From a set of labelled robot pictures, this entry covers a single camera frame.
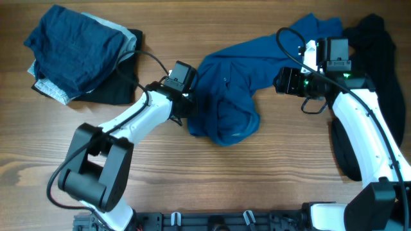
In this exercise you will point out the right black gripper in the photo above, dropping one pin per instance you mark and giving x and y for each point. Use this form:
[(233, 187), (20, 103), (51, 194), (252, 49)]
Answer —
[(288, 76)]

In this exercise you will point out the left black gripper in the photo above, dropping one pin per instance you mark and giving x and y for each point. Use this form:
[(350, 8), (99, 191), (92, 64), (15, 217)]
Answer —
[(192, 109)]

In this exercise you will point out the blue polo shirt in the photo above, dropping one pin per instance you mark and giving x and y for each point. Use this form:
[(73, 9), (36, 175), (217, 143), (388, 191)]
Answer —
[(230, 77)]

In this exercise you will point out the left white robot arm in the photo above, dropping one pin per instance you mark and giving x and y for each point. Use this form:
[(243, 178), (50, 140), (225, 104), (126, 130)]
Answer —
[(96, 169)]

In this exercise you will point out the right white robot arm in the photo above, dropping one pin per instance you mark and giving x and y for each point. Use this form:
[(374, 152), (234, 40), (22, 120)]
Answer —
[(364, 148)]

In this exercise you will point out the folded black garment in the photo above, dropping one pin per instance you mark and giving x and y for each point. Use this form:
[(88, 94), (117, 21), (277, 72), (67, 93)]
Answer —
[(113, 91)]

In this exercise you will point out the folded light grey garment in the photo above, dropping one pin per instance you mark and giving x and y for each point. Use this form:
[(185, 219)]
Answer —
[(132, 41)]

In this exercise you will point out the black garment with white logo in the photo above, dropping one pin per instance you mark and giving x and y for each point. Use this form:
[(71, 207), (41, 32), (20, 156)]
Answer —
[(374, 53)]

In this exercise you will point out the folded dark blue garment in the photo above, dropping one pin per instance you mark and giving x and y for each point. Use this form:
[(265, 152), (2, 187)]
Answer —
[(73, 51)]

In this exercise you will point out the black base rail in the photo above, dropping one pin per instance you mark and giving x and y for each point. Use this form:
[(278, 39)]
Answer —
[(276, 220)]

